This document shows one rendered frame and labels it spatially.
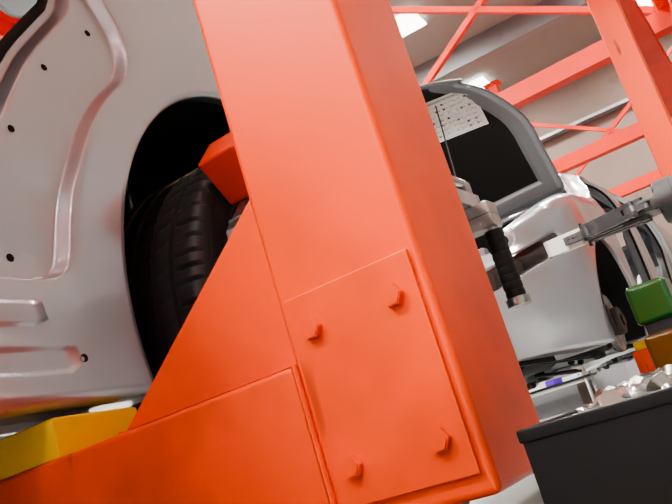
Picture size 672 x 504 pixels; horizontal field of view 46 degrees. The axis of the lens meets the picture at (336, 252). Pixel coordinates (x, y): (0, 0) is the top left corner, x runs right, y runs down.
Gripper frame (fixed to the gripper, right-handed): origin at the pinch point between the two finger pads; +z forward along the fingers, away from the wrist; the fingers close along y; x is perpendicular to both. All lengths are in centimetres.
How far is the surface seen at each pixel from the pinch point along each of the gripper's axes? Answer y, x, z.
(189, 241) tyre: -46, 15, 43
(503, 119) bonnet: 296, 131, 63
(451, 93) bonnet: 273, 151, 80
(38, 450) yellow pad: -73, -11, 53
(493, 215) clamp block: -0.4, 9.8, 10.0
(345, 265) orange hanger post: -75, -7, 5
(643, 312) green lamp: -57, -19, -15
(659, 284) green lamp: -57, -17, -18
